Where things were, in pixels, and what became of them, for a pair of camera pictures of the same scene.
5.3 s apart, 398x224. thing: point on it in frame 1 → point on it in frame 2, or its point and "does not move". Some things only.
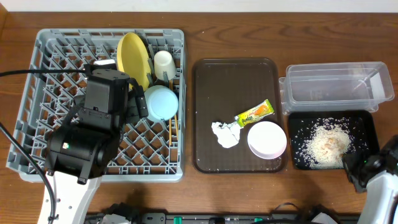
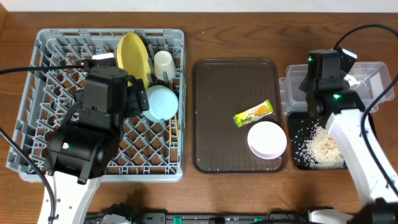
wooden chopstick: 176,127 does not move
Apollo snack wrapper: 260,111 does not move
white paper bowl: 267,140 does not move
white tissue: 227,134 → 351,79
